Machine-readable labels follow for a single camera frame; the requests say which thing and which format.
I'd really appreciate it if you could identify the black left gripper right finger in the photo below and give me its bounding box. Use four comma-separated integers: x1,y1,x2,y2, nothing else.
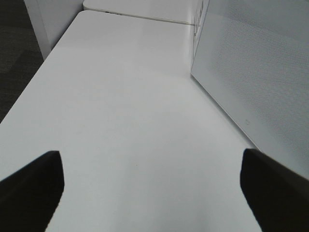
239,148,309,232

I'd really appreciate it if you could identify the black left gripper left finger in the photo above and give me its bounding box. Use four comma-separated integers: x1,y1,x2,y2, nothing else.
0,151,65,232

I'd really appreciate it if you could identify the white microwave door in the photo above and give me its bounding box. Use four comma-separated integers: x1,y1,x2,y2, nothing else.
190,0,309,181

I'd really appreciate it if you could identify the white microwave oven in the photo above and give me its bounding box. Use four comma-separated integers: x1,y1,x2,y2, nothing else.
190,0,309,181

